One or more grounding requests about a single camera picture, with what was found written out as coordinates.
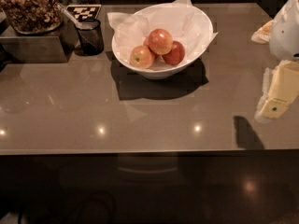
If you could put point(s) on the dark metal box stand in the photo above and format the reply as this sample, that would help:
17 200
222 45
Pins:
53 47

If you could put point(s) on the front left apple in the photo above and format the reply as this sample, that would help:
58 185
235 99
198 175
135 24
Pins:
142 57

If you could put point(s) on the glass jar of nuts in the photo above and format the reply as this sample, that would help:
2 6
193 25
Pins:
32 17

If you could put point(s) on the white paper liner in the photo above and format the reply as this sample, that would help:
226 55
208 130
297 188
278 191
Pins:
183 22

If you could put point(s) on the white utensil in cup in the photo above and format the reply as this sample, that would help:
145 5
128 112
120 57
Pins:
77 23

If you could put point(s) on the hidden back apple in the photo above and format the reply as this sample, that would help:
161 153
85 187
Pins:
146 41

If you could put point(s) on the black white marker tag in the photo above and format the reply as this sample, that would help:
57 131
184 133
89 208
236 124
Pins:
83 12

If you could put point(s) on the right red apple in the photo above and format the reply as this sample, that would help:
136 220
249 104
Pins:
176 55

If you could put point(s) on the red yellow apple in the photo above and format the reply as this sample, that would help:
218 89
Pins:
160 41

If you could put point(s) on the black mesh cup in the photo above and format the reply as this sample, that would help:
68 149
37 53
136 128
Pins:
90 36

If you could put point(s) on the drawer handle under table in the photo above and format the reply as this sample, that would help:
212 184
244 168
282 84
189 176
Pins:
148 172

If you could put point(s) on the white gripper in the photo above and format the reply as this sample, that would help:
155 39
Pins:
286 32

